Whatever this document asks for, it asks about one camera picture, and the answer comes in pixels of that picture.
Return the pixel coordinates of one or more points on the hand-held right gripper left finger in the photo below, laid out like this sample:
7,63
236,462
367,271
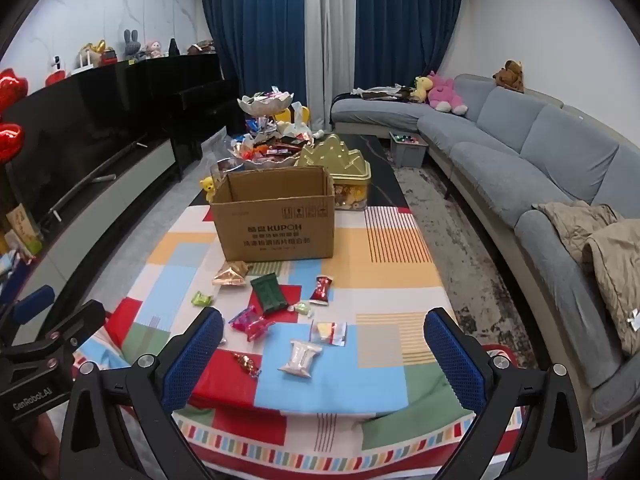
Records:
192,360

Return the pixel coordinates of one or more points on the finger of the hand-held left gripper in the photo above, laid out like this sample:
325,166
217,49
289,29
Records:
80,322
34,304

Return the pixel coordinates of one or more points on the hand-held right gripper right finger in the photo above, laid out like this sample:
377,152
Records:
455,360

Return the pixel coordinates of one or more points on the small red candy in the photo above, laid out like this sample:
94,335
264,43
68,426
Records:
246,362

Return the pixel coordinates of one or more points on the small green candy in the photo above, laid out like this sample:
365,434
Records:
201,299

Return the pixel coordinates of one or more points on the pink snack packet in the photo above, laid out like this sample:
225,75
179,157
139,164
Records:
242,317
262,329

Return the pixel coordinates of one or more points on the gold snack packet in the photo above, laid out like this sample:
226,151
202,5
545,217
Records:
230,276

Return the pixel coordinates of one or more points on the dark green snack packet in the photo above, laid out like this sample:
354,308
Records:
267,294

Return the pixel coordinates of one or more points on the pale green candy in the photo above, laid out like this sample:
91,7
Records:
302,309

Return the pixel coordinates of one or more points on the clear silver snack packet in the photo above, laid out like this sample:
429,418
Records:
327,332

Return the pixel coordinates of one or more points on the red and white snack packet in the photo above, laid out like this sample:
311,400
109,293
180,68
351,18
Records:
321,290

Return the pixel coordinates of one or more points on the brown cardboard box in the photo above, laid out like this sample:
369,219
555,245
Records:
270,230

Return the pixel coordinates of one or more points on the pile of assorted snacks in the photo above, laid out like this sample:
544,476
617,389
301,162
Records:
270,152

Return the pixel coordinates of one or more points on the red round container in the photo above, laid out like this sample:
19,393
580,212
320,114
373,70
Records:
500,347

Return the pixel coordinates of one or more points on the green and yellow box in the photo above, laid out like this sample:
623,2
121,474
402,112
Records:
22,230

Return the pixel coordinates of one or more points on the grey patterned rug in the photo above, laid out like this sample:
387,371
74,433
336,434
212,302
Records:
475,260

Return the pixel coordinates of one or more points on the colourful patchwork tablecloth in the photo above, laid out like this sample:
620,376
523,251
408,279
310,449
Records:
380,260

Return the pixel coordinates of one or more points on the grey television cabinet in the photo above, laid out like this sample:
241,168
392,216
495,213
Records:
110,195

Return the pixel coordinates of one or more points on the grey remote control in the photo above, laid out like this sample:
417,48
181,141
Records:
105,177

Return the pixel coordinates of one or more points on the red heart balloon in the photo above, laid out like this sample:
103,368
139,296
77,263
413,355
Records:
11,87
9,141

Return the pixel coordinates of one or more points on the black tv cabinet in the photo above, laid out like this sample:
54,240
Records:
75,130

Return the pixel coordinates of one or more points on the beige quilted jacket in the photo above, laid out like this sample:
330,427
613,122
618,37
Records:
610,255

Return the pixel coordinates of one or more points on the clear jar of brown balls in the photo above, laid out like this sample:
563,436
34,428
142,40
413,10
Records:
222,167

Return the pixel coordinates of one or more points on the grey sectional sofa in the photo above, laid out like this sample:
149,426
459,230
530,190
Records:
500,160

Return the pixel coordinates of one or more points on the grey storage bin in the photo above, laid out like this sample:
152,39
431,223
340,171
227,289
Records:
407,152

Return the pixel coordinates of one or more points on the red round ornament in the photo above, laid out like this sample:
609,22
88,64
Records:
56,80

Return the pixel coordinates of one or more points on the gold mountain-lid cookie tin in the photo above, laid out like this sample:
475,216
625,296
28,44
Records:
332,157

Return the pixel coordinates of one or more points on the white toy robot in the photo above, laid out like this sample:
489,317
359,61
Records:
57,65

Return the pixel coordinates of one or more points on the white small stand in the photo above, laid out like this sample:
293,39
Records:
85,60

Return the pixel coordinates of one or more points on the black upright piano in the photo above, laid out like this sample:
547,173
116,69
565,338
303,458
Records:
195,90

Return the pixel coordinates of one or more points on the yellow chair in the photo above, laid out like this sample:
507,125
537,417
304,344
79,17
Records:
300,110
281,116

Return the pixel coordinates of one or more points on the white plastic bag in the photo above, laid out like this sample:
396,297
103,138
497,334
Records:
302,122

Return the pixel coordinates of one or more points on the gold foil balloon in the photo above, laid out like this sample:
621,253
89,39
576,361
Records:
100,46

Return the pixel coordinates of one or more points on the tiered glass snack tray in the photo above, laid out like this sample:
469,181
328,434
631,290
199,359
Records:
265,102

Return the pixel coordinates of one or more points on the pink plush toy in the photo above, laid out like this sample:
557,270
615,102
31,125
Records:
445,92

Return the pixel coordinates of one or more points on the yellow plush toy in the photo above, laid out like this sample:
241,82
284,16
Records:
422,87

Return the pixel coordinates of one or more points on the grey bunny plush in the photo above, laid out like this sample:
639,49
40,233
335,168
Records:
132,47

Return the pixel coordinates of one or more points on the dark cloth pile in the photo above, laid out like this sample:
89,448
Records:
382,92

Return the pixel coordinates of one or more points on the pink plush doll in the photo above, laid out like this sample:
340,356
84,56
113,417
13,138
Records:
153,50

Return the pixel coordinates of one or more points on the brown plush toy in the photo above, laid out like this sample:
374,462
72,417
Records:
510,75

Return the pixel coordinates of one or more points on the brown bag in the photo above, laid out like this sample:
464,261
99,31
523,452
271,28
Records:
202,48

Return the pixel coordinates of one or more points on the blue curtain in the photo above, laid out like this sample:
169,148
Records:
405,25
255,35

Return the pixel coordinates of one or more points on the white sheer curtain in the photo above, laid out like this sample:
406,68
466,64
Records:
330,35

